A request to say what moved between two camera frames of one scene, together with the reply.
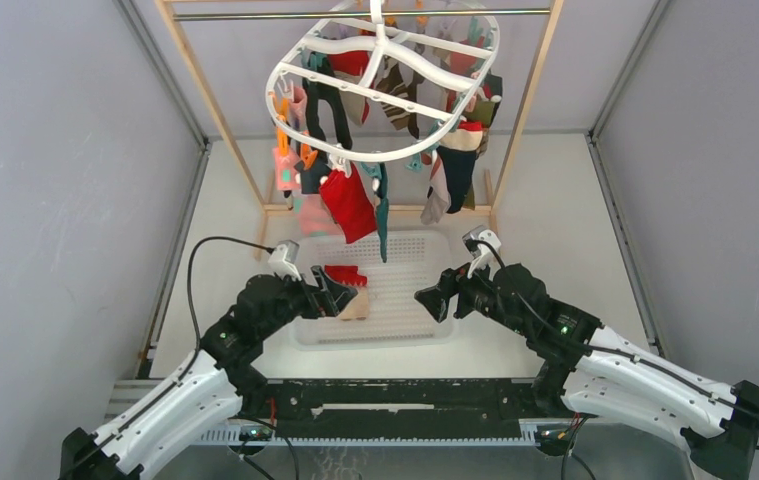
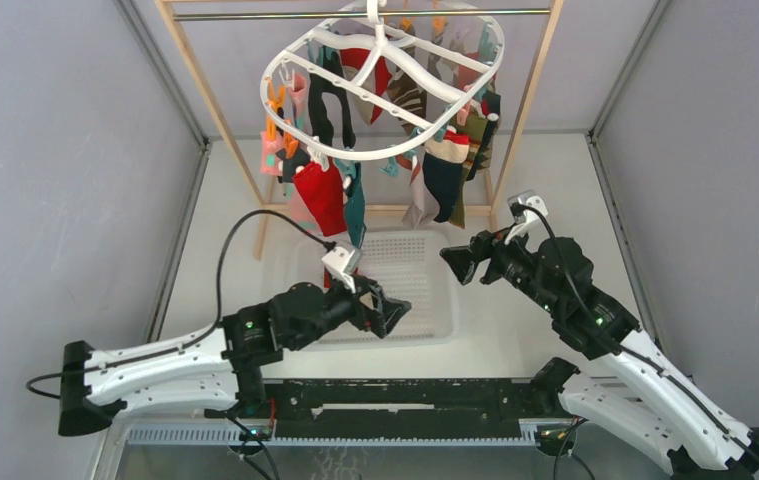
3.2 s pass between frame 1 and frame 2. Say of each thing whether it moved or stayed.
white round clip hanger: stayed
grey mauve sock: moved
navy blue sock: moved
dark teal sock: moved
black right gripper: moved
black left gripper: moved
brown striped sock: moved
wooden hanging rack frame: stayed
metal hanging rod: stayed
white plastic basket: stayed
